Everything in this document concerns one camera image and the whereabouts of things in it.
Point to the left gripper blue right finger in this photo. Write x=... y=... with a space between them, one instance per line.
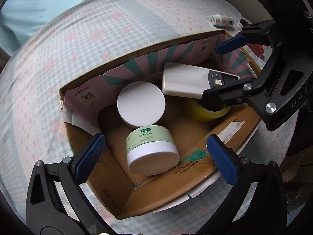
x=227 y=161

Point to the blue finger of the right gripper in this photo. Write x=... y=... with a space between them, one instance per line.
x=227 y=95
x=259 y=33

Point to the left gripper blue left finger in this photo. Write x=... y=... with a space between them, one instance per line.
x=83 y=162

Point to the red carton box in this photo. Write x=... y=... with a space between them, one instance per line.
x=258 y=50

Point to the white supplement bottle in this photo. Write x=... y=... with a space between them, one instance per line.
x=221 y=21

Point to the yellow tape roll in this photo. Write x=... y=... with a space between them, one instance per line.
x=207 y=111

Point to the white remote control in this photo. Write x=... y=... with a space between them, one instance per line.
x=189 y=81

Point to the green jar white lid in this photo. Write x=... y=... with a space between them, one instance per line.
x=151 y=151

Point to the open cardboard box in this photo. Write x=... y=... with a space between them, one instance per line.
x=89 y=106

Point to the patterned bed sheet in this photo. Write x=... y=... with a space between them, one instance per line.
x=76 y=41

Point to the light blue hanging cloth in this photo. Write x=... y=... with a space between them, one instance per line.
x=21 y=19

